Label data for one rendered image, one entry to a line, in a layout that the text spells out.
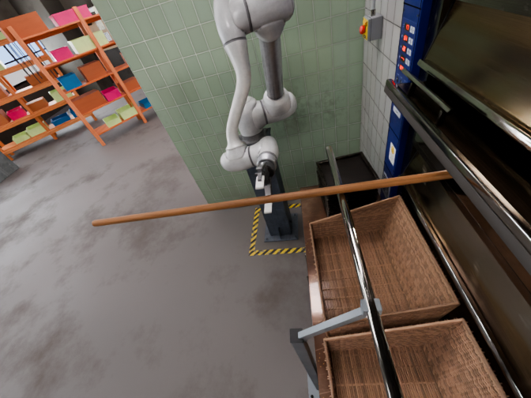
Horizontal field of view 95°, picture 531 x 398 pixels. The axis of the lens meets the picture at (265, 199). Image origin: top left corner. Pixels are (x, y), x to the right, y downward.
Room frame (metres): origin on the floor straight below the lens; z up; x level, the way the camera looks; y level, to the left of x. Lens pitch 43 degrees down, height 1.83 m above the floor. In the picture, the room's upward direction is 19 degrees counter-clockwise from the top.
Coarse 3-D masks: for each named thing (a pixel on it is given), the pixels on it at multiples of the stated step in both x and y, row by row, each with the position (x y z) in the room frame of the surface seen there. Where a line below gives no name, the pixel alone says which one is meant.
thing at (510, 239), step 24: (456, 96) 0.65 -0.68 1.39; (408, 120) 0.60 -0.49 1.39; (432, 120) 0.55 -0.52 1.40; (456, 120) 0.52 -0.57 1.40; (480, 120) 0.50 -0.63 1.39; (432, 144) 0.45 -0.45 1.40; (456, 144) 0.43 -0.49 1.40; (480, 144) 0.41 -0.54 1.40; (504, 144) 0.39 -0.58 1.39; (456, 168) 0.35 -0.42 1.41; (480, 168) 0.33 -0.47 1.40; (504, 168) 0.32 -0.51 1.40; (528, 168) 0.30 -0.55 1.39; (504, 192) 0.26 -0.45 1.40; (528, 192) 0.24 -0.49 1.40; (528, 216) 0.20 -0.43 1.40; (504, 240) 0.18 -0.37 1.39; (528, 264) 0.13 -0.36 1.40
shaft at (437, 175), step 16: (416, 176) 0.54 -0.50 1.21; (432, 176) 0.52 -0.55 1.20; (448, 176) 0.50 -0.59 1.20; (304, 192) 0.64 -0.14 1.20; (320, 192) 0.62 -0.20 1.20; (336, 192) 0.60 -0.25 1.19; (176, 208) 0.79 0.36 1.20; (192, 208) 0.76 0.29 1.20; (208, 208) 0.74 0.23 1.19; (224, 208) 0.72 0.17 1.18; (96, 224) 0.89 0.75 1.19
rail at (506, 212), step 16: (400, 96) 0.69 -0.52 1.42; (416, 112) 0.57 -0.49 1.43; (432, 128) 0.48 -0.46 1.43; (448, 144) 0.41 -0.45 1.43; (464, 160) 0.35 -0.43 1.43; (480, 176) 0.29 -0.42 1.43; (480, 192) 0.27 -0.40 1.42; (496, 192) 0.25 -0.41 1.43; (496, 208) 0.22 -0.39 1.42; (512, 208) 0.21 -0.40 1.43; (512, 224) 0.18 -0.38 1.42; (528, 224) 0.17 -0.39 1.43; (528, 240) 0.15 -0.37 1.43
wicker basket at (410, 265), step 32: (320, 224) 0.86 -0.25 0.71; (384, 224) 0.77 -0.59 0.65; (320, 256) 0.74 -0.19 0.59; (384, 256) 0.62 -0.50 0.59; (416, 256) 0.48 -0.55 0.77; (320, 288) 0.50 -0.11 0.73; (352, 288) 0.51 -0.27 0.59; (384, 288) 0.46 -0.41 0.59; (416, 288) 0.39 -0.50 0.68; (448, 288) 0.30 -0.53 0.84; (384, 320) 0.29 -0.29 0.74; (416, 320) 0.27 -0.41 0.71
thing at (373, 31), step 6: (366, 18) 1.39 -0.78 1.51; (372, 18) 1.35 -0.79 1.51; (378, 18) 1.34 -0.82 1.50; (372, 24) 1.35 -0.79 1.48; (378, 24) 1.34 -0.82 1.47; (366, 30) 1.38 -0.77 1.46; (372, 30) 1.35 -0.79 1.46; (378, 30) 1.34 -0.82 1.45; (366, 36) 1.37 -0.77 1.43; (372, 36) 1.35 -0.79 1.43; (378, 36) 1.34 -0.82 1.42
